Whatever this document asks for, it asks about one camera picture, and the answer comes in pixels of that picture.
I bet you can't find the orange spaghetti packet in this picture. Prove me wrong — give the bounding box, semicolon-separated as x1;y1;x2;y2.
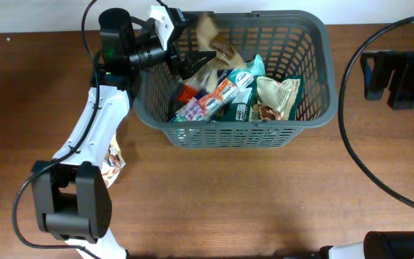
177;85;198;104

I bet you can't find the brown white snack pouch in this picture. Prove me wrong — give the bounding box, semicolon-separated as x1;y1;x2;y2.
184;13;246;93

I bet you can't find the multicolour tissue pack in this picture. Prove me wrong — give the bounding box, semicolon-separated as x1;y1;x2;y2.
169;69;254;122

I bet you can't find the light teal small packet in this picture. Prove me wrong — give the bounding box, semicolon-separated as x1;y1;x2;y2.
246;54;266;76

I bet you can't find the green coffee bean bag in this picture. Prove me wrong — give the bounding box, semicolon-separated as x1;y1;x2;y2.
219;76;305;122

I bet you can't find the beige snack bag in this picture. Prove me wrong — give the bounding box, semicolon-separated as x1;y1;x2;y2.
101;135;126;188

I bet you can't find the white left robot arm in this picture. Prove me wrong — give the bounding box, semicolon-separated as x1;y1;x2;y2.
28;5;214;258

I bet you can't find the grey plastic basket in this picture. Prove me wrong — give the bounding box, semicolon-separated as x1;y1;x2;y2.
133;10;338;148

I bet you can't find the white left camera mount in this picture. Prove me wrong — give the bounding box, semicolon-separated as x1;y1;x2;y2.
149;5;188;50

